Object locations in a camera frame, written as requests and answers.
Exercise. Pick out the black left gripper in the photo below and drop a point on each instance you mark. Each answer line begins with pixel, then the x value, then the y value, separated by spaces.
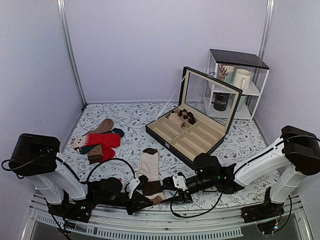
pixel 135 205

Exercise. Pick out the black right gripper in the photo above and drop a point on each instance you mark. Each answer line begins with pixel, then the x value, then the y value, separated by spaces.
pixel 183 196

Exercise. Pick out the cream brown striped sock pair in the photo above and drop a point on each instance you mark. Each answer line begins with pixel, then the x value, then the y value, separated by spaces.
pixel 149 167

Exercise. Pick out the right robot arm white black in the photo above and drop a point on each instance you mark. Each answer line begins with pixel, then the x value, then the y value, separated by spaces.
pixel 297 150

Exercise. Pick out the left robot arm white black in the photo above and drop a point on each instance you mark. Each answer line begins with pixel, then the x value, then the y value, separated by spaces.
pixel 38 158

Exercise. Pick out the folded brown tan sock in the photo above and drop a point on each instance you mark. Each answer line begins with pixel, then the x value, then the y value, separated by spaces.
pixel 95 155

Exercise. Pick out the rolled cream sock in box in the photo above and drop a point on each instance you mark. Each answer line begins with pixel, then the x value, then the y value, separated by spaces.
pixel 173 117

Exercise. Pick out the black compartment box glass lid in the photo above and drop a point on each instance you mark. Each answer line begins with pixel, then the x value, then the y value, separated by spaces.
pixel 208 133

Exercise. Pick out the floral patterned table mat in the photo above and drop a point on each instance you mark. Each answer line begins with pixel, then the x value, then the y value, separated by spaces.
pixel 242 142

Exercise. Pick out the rolled brown checked sock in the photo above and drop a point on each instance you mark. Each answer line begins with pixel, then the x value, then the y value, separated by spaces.
pixel 187 116

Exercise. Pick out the dark green sock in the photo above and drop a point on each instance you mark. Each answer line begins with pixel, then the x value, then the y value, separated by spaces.
pixel 118 131

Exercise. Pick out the white red character sock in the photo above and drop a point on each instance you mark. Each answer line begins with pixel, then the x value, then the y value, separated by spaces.
pixel 80 142

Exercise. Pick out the black cylindrical mug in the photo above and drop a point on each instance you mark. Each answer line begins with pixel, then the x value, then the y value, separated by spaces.
pixel 221 101

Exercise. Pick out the white mug coral pattern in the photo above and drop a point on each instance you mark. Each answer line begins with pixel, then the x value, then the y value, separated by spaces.
pixel 225 72

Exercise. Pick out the white ribbed mug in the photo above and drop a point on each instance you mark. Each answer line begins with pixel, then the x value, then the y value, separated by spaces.
pixel 242 79

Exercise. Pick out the white shelf black top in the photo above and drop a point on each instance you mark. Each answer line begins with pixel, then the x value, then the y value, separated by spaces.
pixel 250 97

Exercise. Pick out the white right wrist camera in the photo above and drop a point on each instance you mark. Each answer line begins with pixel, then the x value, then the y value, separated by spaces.
pixel 179 182

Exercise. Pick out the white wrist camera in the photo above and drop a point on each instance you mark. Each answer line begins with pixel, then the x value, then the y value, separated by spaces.
pixel 135 184
pixel 179 182

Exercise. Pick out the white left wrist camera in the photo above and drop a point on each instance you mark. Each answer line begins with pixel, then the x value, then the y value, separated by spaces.
pixel 135 184

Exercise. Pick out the aluminium front rail frame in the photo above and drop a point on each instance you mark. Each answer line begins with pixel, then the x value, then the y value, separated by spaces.
pixel 220 224

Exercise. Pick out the right aluminium corner post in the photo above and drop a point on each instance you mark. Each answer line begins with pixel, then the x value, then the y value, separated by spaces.
pixel 270 4

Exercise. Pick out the aluminium corner post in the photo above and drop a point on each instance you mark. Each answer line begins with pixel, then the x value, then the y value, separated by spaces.
pixel 70 52
pixel 270 4

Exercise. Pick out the left aluminium corner post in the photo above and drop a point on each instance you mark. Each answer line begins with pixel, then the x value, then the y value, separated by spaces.
pixel 70 52

